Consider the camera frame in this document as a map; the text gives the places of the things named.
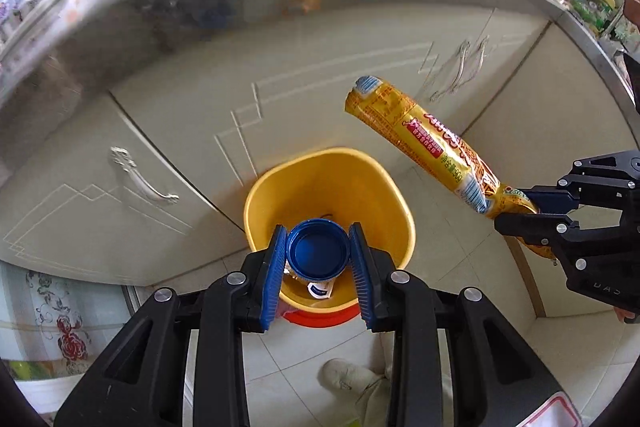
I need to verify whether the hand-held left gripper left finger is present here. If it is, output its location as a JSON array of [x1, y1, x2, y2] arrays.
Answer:
[[54, 223, 288, 427]]

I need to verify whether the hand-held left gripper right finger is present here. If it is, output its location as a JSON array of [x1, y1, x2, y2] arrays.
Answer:
[[348, 222, 583, 427]]

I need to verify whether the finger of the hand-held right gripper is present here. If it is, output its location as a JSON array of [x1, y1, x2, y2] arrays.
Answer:
[[494, 207, 640, 259], [520, 149, 640, 215]]

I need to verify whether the blue bottle cap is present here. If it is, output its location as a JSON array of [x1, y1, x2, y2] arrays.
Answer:
[[286, 219, 349, 283]]

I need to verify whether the yellow plastic bin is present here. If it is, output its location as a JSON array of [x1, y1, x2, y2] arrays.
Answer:
[[243, 148, 417, 313]]

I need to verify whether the orange sausage packet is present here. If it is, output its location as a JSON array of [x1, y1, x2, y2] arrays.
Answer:
[[344, 75, 556, 264]]

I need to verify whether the red plastic base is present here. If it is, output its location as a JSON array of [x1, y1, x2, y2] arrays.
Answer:
[[282, 302, 362, 328]]

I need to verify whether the person's white shoe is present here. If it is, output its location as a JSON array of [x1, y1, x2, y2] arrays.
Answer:
[[320, 358, 386, 408]]

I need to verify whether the person's trouser leg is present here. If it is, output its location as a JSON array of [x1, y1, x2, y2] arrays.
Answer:
[[350, 372, 396, 427]]

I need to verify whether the white kitchen cabinet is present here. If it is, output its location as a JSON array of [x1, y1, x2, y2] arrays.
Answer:
[[0, 2, 576, 293]]

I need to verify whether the rose print curtain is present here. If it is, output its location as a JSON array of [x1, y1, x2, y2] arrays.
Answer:
[[0, 264, 133, 378]]

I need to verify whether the silver cabinet handle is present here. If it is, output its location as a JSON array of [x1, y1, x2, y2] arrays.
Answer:
[[430, 41, 471, 102], [470, 36, 491, 72], [110, 147, 180, 206]]

